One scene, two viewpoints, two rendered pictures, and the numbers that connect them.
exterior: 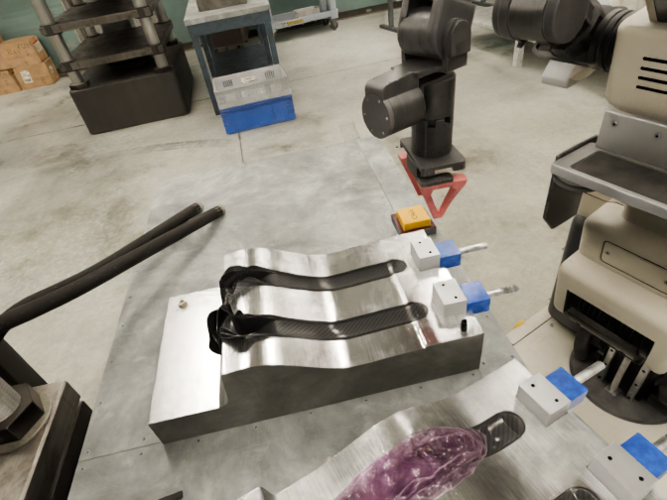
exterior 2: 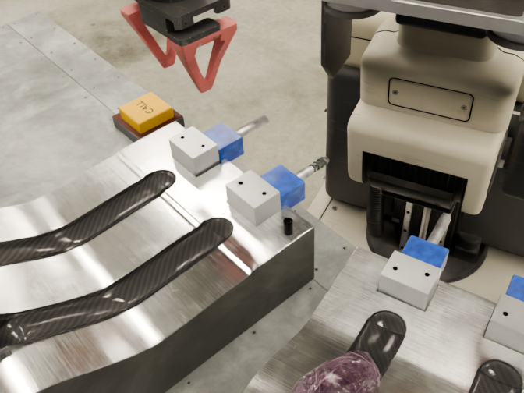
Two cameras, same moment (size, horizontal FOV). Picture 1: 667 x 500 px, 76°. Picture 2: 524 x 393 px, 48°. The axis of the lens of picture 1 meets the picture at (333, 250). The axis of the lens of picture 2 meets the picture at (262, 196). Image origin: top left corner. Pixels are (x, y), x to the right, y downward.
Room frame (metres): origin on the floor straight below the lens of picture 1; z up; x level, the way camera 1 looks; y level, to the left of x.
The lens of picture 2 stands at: (0.06, 0.08, 1.35)
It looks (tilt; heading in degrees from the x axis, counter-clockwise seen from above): 44 degrees down; 327
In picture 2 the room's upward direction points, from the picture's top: 5 degrees counter-clockwise
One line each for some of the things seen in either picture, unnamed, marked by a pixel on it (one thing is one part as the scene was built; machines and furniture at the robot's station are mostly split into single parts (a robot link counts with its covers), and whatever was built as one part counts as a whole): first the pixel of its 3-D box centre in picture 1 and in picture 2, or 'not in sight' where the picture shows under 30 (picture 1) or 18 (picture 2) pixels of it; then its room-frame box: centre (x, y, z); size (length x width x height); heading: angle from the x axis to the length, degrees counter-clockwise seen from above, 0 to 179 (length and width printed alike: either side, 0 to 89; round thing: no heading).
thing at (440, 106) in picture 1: (429, 95); not in sight; (0.55, -0.16, 1.18); 0.07 x 0.06 x 0.07; 118
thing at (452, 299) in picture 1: (477, 297); (285, 185); (0.45, -0.21, 0.89); 0.13 x 0.05 x 0.05; 93
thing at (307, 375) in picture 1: (306, 315); (51, 298); (0.49, 0.06, 0.87); 0.50 x 0.26 x 0.14; 94
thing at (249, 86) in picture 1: (251, 86); not in sight; (3.67, 0.44, 0.28); 0.61 x 0.41 x 0.15; 97
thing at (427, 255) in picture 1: (451, 253); (226, 141); (0.56, -0.20, 0.89); 0.13 x 0.05 x 0.05; 94
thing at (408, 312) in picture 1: (311, 298); (54, 265); (0.48, 0.05, 0.92); 0.35 x 0.16 x 0.09; 94
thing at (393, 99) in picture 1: (411, 77); not in sight; (0.53, -0.13, 1.21); 0.11 x 0.09 x 0.12; 118
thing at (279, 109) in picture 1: (256, 106); not in sight; (3.67, 0.44, 0.11); 0.61 x 0.41 x 0.22; 97
